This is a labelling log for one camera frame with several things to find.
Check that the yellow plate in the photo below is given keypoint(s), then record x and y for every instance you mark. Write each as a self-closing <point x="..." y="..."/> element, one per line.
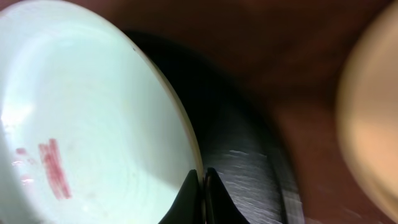
<point x="366" y="111"/>

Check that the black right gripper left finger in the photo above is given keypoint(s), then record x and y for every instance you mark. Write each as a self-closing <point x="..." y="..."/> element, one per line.
<point x="186" y="208"/>

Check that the white plate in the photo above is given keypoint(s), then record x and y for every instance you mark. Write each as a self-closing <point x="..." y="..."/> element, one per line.
<point x="91" y="130"/>

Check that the black round tray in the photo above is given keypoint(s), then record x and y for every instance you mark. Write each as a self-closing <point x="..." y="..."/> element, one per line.
<point x="243" y="147"/>

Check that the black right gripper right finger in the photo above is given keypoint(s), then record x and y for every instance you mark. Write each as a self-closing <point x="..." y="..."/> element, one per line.
<point x="220" y="209"/>

